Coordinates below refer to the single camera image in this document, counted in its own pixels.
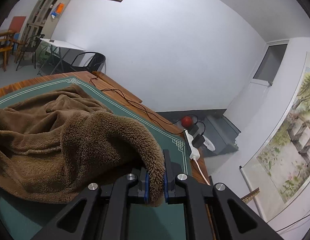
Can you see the landscape scroll painting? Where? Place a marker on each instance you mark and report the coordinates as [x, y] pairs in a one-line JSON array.
[[280, 170]]

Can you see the brown fleece garment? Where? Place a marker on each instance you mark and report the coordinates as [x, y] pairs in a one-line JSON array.
[[55, 144]]

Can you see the red ball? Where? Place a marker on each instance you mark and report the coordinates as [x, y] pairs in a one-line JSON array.
[[187, 121]]

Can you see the wooden chair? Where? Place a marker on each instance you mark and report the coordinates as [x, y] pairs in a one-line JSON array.
[[6, 45]]

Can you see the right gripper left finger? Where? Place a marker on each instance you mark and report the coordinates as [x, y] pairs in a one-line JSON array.
[[143, 185]]

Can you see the grey door window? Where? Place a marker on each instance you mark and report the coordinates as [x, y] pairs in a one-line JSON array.
[[269, 66]]

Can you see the black metal chair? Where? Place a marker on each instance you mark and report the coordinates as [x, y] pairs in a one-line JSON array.
[[88, 61]]

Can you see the red board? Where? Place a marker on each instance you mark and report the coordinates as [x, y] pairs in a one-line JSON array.
[[16, 25]]

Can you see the white folding table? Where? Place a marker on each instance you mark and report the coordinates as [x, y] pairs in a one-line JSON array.
[[60, 49]]

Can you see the green table mat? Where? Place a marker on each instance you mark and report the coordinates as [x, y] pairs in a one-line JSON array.
[[24, 218]]

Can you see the black power adapter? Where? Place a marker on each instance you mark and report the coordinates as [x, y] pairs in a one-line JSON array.
[[198, 141]]

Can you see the wooden stick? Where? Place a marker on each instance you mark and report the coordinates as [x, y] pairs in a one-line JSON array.
[[248, 197]]

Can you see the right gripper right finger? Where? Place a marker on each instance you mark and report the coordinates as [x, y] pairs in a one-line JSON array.
[[172, 192]]

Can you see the beige shelf cabinet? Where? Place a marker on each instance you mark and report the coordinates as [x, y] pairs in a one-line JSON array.
[[42, 20]]

